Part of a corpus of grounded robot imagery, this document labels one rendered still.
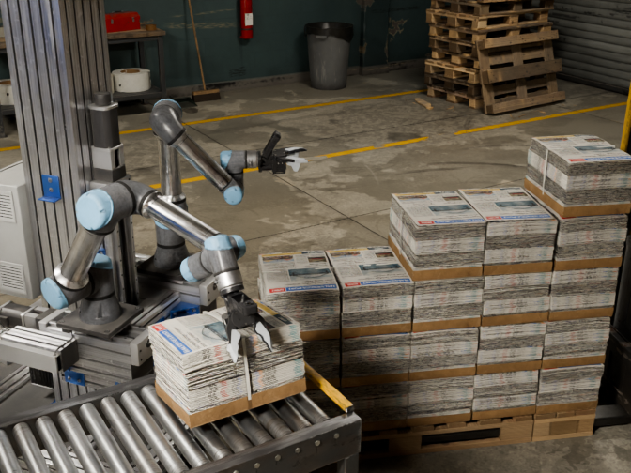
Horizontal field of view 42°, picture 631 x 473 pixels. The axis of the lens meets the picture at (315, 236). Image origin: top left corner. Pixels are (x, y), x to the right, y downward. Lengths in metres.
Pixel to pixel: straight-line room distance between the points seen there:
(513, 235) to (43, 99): 1.82
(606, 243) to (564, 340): 0.45
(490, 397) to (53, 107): 2.11
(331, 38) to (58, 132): 7.19
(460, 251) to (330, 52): 6.99
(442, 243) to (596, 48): 7.94
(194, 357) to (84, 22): 1.32
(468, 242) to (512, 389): 0.74
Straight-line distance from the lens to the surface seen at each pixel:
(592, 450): 3.86
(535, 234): 3.31
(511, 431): 3.75
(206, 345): 2.31
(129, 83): 8.99
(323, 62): 10.07
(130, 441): 2.43
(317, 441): 2.41
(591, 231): 3.41
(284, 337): 2.40
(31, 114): 3.10
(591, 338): 3.65
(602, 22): 10.87
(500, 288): 3.36
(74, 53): 2.98
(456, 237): 3.19
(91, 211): 2.56
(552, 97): 9.84
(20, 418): 2.61
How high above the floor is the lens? 2.23
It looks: 23 degrees down
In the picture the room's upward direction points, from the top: straight up
